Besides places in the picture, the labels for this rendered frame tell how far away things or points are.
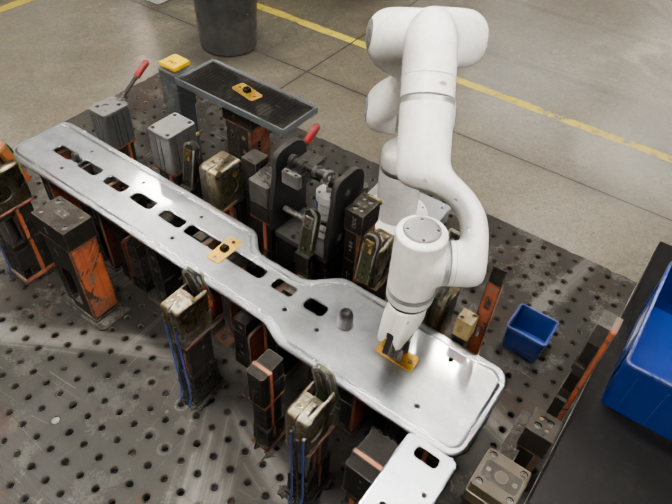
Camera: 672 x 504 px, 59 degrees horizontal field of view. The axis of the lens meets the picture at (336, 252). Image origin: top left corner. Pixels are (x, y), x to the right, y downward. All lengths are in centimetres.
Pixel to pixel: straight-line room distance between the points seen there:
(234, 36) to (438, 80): 327
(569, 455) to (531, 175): 245
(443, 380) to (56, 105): 319
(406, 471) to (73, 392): 85
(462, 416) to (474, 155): 247
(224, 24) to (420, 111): 324
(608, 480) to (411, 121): 68
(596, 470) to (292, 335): 60
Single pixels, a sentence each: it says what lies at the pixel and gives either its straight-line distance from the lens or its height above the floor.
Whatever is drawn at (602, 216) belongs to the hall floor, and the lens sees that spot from 334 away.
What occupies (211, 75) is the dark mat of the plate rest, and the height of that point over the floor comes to 116.
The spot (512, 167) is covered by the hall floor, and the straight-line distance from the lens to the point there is 347.
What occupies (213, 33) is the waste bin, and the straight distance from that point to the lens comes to 420.
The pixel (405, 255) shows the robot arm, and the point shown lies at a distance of 94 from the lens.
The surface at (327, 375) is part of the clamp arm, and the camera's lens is 104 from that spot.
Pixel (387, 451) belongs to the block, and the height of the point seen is 98.
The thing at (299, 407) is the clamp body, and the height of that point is 105.
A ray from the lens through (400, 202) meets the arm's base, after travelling 169.
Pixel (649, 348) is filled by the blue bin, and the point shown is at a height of 103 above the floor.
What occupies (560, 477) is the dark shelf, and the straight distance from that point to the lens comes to 113.
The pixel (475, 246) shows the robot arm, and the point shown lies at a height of 132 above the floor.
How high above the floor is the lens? 199
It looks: 46 degrees down
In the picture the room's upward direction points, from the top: 4 degrees clockwise
